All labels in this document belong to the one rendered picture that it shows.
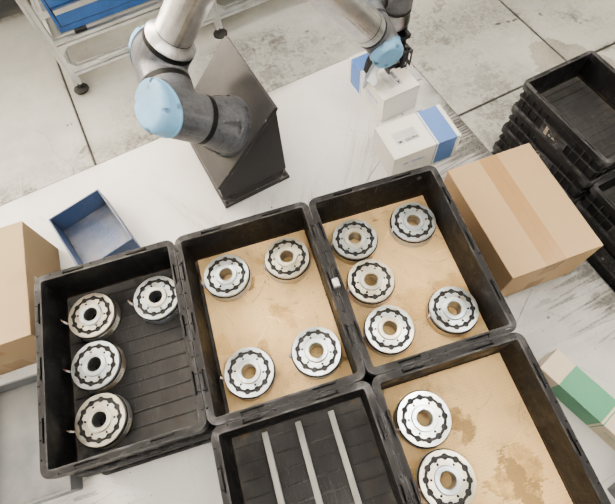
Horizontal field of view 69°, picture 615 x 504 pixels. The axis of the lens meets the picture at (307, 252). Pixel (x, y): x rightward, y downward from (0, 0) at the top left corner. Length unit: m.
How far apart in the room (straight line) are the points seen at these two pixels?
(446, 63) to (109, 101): 1.81
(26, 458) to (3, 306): 0.34
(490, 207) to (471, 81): 1.57
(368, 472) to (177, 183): 0.91
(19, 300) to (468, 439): 0.99
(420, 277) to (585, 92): 1.17
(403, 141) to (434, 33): 1.63
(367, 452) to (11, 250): 0.92
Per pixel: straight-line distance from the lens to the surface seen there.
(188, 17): 1.05
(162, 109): 1.03
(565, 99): 1.95
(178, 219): 1.31
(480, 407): 0.99
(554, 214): 1.16
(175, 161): 1.42
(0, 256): 1.27
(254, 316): 1.00
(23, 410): 1.30
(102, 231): 1.37
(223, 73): 1.25
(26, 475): 1.27
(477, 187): 1.14
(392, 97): 1.38
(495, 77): 2.68
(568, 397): 1.15
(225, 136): 1.11
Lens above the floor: 1.77
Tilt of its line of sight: 65 degrees down
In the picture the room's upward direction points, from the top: 8 degrees counter-clockwise
